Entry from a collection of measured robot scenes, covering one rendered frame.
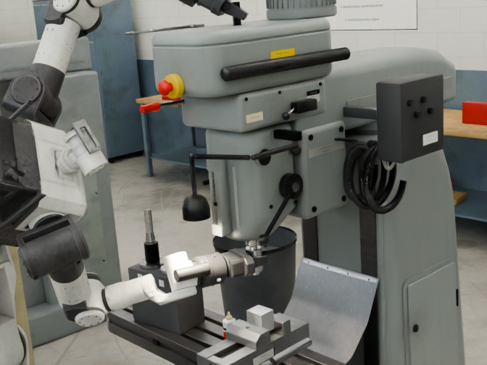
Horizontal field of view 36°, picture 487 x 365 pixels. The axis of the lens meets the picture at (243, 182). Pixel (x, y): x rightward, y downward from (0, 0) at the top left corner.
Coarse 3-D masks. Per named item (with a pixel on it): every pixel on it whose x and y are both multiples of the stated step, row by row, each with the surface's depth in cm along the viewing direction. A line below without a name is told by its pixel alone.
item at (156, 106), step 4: (180, 100) 203; (184, 100) 203; (148, 104) 196; (152, 104) 196; (156, 104) 197; (160, 104) 198; (164, 104) 199; (168, 104) 200; (172, 104) 201; (176, 104) 202; (140, 108) 195; (144, 108) 194; (148, 108) 195; (152, 108) 196; (156, 108) 197; (160, 108) 199; (144, 112) 195
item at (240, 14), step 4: (228, 4) 197; (232, 4) 197; (224, 8) 197; (228, 8) 197; (232, 8) 197; (236, 8) 197; (224, 12) 198; (228, 12) 198; (232, 12) 197; (236, 12) 197; (240, 12) 197; (244, 12) 197; (236, 16) 198; (240, 16) 197; (244, 16) 197
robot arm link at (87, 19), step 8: (80, 0) 202; (88, 0) 205; (96, 0) 204; (104, 0) 204; (112, 0) 205; (80, 8) 203; (88, 8) 206; (96, 8) 209; (64, 16) 205; (72, 16) 204; (80, 16) 205; (88, 16) 206; (96, 16) 209; (80, 24) 207; (88, 24) 208; (96, 24) 210
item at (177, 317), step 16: (128, 272) 250; (144, 272) 244; (160, 272) 243; (160, 288) 241; (144, 304) 248; (176, 304) 237; (192, 304) 243; (144, 320) 250; (160, 320) 244; (176, 320) 239; (192, 320) 244
